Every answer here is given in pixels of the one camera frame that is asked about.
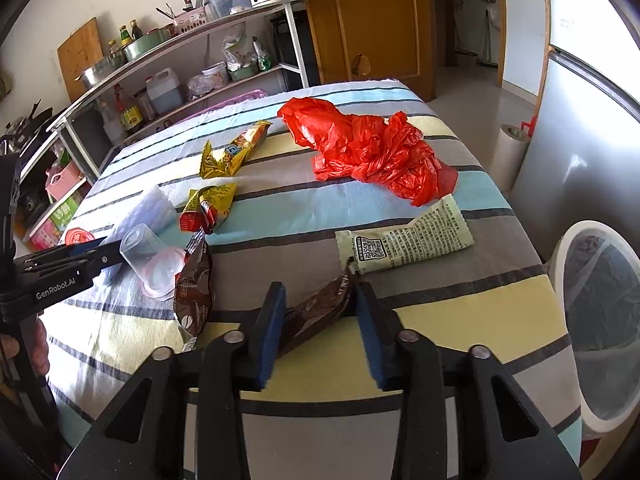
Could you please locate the clear plastic cup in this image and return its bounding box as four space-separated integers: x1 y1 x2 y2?
119 223 186 300

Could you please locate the brown coffee wrapper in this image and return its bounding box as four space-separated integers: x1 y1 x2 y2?
174 240 354 356

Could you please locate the clear bubble plastic bag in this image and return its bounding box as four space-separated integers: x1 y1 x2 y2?
102 185 178 270

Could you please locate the pale green printed wrapper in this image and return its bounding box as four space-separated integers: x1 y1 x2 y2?
335 195 474 274

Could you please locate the yellow red snack wrapper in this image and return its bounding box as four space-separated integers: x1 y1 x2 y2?
179 183 238 234

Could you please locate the red plastic bag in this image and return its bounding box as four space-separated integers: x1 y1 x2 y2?
278 98 458 207

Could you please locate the yellow orange snack wrapper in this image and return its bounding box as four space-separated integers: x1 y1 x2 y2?
198 120 271 179

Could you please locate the white trash bin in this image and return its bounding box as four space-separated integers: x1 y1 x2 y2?
548 220 639 439

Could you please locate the metal kitchen shelf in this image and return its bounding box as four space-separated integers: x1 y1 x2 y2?
19 0 317 241

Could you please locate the person left hand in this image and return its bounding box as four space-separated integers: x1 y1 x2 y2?
0 316 51 377

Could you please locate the striped tablecloth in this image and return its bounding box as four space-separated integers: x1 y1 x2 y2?
42 80 582 479

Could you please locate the red sauce bottle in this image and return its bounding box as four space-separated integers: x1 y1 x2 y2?
114 84 143 134

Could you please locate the white oil jug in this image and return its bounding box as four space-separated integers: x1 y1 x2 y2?
145 67 184 115

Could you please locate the steel mixing bowl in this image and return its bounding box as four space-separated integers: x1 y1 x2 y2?
76 51 127 90

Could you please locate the wooden cutting board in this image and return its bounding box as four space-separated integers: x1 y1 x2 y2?
58 18 104 102

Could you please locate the white paper roll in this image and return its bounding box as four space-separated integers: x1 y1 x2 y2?
487 125 530 193

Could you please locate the pink storage box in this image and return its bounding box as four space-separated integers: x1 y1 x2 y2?
178 89 268 124

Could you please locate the silver refrigerator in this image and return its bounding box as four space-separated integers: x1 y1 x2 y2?
510 0 639 259

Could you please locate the pink utensil basket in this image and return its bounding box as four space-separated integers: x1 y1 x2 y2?
174 6 208 35

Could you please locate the clear plastic container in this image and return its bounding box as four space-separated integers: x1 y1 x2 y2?
204 0 252 20

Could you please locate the wooden door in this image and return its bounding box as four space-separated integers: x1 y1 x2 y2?
306 0 436 102

